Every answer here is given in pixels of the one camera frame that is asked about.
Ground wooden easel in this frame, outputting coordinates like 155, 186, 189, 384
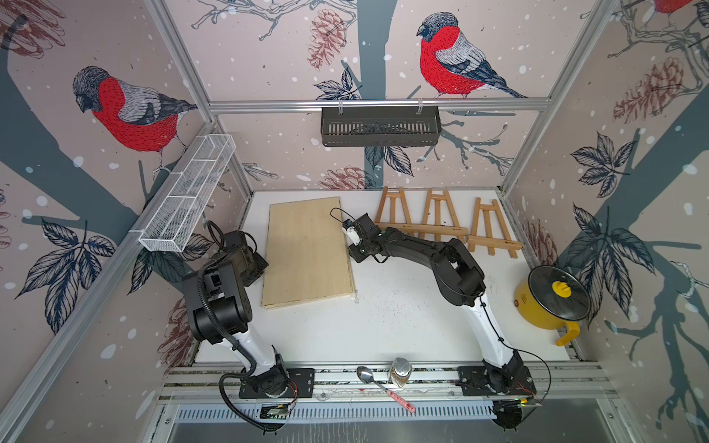
374, 186, 415, 234
408, 188, 469, 243
467, 198, 523, 258

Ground horizontal aluminium rail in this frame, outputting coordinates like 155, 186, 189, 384
207, 98, 551, 116

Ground metal spoon red handle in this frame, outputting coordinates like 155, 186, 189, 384
356, 365, 417, 415

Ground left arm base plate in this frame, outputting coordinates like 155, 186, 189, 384
238, 367, 315, 400

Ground small metal cup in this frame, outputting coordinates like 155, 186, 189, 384
389, 357, 413, 389

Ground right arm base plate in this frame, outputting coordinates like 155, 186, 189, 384
455, 365, 537, 397

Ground yellow pot black lid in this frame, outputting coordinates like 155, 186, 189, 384
514, 265, 591, 347

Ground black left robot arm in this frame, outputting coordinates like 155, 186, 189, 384
182, 221, 292, 434

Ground black hanging basket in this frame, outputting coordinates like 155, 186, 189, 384
321, 106, 442, 148

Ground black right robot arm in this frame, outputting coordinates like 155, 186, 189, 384
342, 214, 537, 396

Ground plywood board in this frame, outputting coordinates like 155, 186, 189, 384
261, 198, 356, 309

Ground white wire mesh basket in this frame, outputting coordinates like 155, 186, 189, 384
138, 134, 236, 253

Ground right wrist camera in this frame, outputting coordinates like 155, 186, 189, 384
343, 220, 361, 245

